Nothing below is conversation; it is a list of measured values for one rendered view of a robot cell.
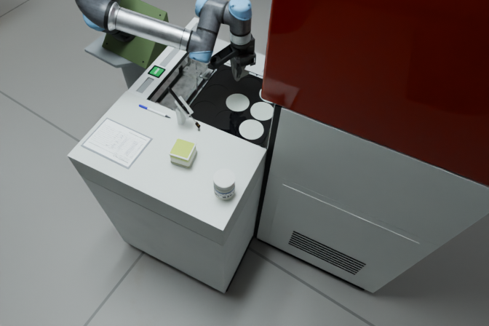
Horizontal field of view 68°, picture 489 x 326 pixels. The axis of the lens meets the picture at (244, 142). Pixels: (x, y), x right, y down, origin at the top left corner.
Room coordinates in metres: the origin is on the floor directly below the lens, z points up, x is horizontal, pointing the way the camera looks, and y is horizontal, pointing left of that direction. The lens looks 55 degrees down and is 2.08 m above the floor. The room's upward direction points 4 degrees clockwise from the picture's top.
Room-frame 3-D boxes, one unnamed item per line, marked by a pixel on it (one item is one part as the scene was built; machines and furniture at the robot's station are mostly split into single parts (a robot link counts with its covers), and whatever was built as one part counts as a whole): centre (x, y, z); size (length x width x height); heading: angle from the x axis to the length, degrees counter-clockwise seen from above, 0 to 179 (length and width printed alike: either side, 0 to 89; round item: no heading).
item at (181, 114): (0.84, 0.23, 1.03); 0.06 x 0.04 x 0.13; 68
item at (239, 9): (1.05, 0.05, 1.31); 0.09 x 0.08 x 0.11; 71
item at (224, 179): (0.57, 0.06, 1.01); 0.07 x 0.07 x 0.10
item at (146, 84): (1.22, 0.35, 0.89); 0.55 x 0.09 x 0.14; 158
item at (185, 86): (1.11, 0.29, 0.87); 0.36 x 0.08 x 0.03; 158
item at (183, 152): (0.68, 0.21, 1.00); 0.07 x 0.07 x 0.07; 75
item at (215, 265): (0.99, 0.16, 0.41); 0.96 x 0.64 x 0.82; 158
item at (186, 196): (0.71, 0.27, 0.89); 0.62 x 0.35 x 0.14; 68
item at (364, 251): (0.99, -0.56, 0.41); 0.82 x 0.70 x 0.82; 158
